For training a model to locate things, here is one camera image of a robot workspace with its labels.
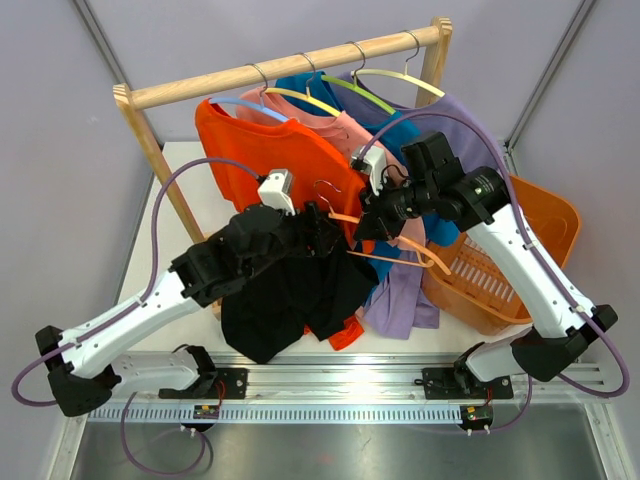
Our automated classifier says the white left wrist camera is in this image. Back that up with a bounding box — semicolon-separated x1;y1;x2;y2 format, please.
257;169;296;216

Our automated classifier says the black t-shirt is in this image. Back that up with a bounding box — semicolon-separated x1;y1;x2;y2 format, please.
221;241;379;364

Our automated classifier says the yellow plastic hanger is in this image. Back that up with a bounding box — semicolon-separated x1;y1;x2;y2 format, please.
264;52;342;117

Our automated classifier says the pink t-shirt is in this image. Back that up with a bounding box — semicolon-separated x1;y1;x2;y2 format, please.
235;85;426;321

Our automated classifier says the aluminium mounting rail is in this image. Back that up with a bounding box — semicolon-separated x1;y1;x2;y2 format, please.
87;349;611;404

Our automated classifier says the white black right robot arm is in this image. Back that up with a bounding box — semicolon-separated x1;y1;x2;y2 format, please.
351;132;618;396

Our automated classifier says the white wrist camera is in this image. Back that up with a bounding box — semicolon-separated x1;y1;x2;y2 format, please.
350;146;386;196
257;169;296;216

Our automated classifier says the purple t-shirt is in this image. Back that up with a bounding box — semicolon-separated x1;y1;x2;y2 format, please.
360;94;498;340

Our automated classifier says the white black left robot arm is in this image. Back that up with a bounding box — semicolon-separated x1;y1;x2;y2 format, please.
35;202;344;417

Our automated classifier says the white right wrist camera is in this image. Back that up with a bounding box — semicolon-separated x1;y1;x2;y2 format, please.
350;146;386;196

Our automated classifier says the light blue plastic hanger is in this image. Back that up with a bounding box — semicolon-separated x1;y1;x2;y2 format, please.
208;63;289;123

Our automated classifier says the wooden clothes rack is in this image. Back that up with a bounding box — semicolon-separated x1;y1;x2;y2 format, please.
112;16;454;321

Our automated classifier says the orange plastic hanger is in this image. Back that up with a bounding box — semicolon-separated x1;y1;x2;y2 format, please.
313;179;452;277

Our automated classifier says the cream plastic hanger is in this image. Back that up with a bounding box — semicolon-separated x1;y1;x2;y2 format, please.
350;30;445;98

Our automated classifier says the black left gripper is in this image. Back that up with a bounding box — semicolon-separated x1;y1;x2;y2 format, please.
243;201;340;281

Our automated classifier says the white slotted cable duct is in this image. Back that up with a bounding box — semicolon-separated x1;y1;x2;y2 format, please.
89;403;462;425

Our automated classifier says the blue t-shirt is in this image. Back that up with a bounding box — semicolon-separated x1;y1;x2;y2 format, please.
276;72;459;290

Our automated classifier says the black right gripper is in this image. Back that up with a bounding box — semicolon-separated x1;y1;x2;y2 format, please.
355;174;437;242

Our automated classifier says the orange laundry basket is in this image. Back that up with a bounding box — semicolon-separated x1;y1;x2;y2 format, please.
422;176;581;336

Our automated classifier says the green plastic hanger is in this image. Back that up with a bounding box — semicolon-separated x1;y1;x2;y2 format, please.
320;40;396;115

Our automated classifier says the orange t-shirt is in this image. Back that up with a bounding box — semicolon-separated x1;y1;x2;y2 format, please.
193;97;376;353

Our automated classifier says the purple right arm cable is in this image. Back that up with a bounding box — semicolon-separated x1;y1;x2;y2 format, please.
357;110;630;400

